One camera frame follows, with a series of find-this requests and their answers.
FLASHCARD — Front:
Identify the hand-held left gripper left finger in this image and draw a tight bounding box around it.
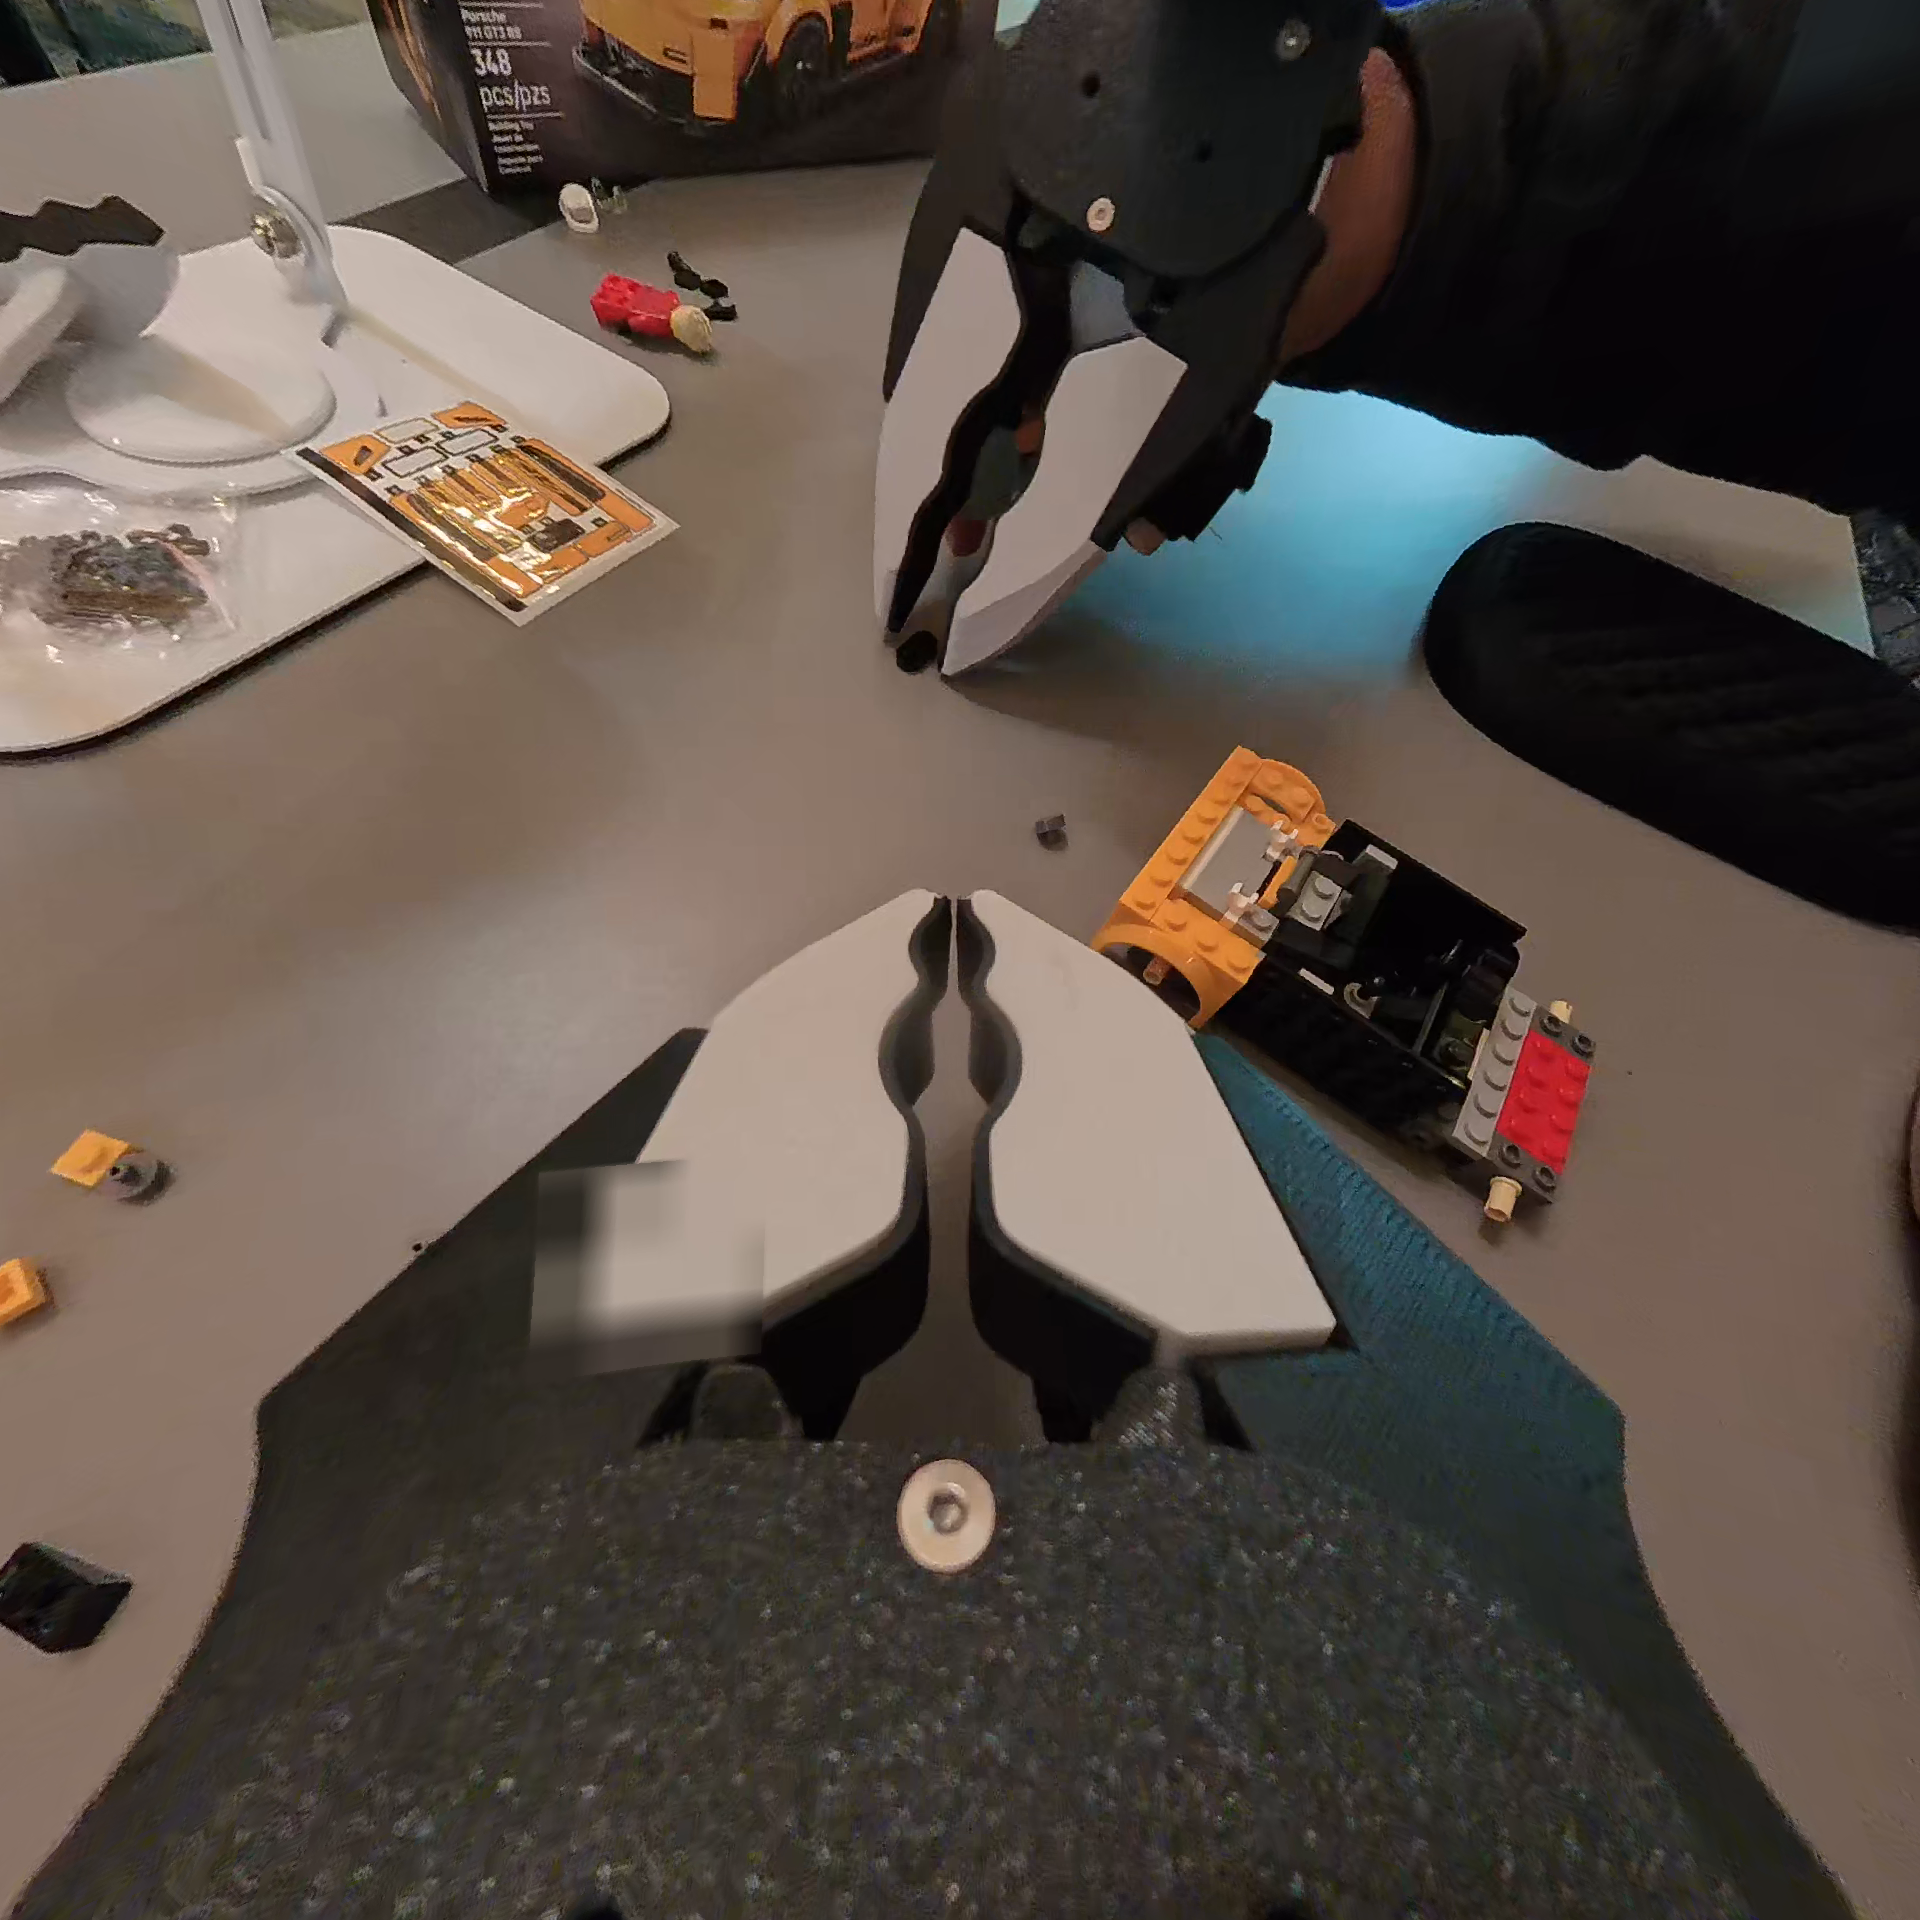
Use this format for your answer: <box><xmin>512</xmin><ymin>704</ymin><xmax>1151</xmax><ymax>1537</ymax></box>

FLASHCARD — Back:
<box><xmin>635</xmin><ymin>889</ymin><xmax>954</xmax><ymax>1442</ymax></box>

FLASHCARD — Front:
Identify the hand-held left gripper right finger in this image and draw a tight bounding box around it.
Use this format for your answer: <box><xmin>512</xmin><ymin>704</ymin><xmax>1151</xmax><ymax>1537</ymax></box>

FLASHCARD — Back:
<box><xmin>954</xmin><ymin>884</ymin><xmax>1341</xmax><ymax>1444</ymax></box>

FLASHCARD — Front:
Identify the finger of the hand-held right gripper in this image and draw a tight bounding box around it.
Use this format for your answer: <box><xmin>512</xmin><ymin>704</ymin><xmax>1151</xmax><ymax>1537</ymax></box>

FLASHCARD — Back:
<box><xmin>870</xmin><ymin>226</ymin><xmax>1027</xmax><ymax>639</ymax></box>
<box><xmin>938</xmin><ymin>342</ymin><xmax>1192</xmax><ymax>679</ymax></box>

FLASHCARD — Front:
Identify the orange black lego car body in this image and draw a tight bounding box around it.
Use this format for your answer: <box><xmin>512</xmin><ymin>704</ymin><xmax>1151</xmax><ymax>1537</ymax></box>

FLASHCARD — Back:
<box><xmin>1091</xmin><ymin>744</ymin><xmax>1600</xmax><ymax>1242</ymax></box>

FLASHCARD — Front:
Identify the orange lego wheel arch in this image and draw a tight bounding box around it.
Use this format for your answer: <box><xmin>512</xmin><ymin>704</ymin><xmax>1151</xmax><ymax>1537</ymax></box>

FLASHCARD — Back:
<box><xmin>1218</xmin><ymin>744</ymin><xmax>1341</xmax><ymax>832</ymax></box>

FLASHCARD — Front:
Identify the person's right forearm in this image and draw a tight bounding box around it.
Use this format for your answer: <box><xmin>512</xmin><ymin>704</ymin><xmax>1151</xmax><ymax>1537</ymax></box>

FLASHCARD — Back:
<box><xmin>1290</xmin><ymin>0</ymin><xmax>1920</xmax><ymax>519</ymax></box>

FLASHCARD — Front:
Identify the red lego figure part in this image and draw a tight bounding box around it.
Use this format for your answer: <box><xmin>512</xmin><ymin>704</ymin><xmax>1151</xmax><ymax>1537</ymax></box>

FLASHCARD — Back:
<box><xmin>588</xmin><ymin>272</ymin><xmax>721</xmax><ymax>359</ymax></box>

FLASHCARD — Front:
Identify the black lego set box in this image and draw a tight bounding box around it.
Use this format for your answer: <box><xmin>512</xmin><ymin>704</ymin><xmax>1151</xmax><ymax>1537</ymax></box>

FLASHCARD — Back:
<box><xmin>367</xmin><ymin>0</ymin><xmax>1002</xmax><ymax>199</ymax></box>

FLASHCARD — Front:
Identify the orange lego sticker sheet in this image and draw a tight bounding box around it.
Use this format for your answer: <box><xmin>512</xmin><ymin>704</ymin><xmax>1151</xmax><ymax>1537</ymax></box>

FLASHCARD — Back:
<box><xmin>292</xmin><ymin>396</ymin><xmax>681</xmax><ymax>626</ymax></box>

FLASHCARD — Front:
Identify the person's right hand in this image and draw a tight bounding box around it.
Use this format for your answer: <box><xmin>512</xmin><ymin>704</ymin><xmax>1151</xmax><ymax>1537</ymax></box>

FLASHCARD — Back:
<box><xmin>1281</xmin><ymin>46</ymin><xmax>1424</xmax><ymax>364</ymax></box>

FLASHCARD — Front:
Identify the black textured wrist rest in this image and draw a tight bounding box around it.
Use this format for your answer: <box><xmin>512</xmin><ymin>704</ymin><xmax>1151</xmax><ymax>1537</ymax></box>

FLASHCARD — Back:
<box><xmin>1424</xmin><ymin>523</ymin><xmax>1920</xmax><ymax>934</ymax></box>

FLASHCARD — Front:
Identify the clear bag of small parts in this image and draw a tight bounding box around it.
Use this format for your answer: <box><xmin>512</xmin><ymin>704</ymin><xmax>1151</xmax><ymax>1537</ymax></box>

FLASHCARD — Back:
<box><xmin>0</xmin><ymin>482</ymin><xmax>245</xmax><ymax>672</ymax></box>

